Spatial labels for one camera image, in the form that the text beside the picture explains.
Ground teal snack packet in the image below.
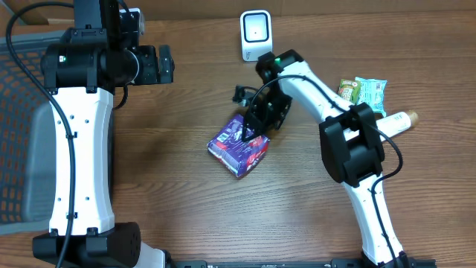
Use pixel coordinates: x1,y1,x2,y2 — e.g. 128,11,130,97
355,77,387,118

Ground green yellow snack packet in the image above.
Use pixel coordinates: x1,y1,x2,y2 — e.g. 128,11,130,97
338,79,361,104

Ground purple pad package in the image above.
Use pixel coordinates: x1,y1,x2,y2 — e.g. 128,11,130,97
208,114,270,178

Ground white tube gold cap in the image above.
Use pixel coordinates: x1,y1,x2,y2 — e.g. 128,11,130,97
376,110,419,138

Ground white barcode scanner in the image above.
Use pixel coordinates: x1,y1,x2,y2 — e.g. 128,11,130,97
239,10,273,62

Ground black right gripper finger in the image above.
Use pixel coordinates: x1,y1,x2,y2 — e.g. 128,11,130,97
252,119,271,137
241,111,257,141

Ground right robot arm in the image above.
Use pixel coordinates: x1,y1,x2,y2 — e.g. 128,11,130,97
241,50,411,267

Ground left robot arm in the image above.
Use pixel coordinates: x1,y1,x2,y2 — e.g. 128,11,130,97
33,1,174,268

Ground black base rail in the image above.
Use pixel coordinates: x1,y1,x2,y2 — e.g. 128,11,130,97
163,258,438,268

